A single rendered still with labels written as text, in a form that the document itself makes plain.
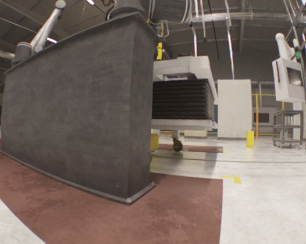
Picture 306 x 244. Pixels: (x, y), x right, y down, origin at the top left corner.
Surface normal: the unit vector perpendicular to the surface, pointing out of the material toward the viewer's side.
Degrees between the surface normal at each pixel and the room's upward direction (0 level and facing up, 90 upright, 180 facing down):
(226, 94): 90
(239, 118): 90
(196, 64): 90
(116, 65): 90
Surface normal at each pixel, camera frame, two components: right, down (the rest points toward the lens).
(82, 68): -0.39, -0.04
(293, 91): 0.03, -0.11
